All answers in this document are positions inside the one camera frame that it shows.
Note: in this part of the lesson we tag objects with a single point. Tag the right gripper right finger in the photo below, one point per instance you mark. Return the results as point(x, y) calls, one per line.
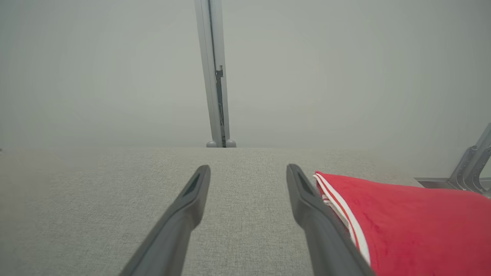
point(322, 237)

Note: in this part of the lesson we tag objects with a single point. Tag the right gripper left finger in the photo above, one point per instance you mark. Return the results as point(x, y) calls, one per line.
point(176, 234)

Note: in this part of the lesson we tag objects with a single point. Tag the red basketball jersey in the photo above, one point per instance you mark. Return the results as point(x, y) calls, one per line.
point(422, 230)

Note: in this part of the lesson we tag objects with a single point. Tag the grey metal corner bracket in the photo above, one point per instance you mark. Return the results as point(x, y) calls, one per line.
point(470, 168)

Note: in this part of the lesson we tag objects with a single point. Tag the grey partition post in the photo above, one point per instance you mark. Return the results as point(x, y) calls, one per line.
point(211, 57)

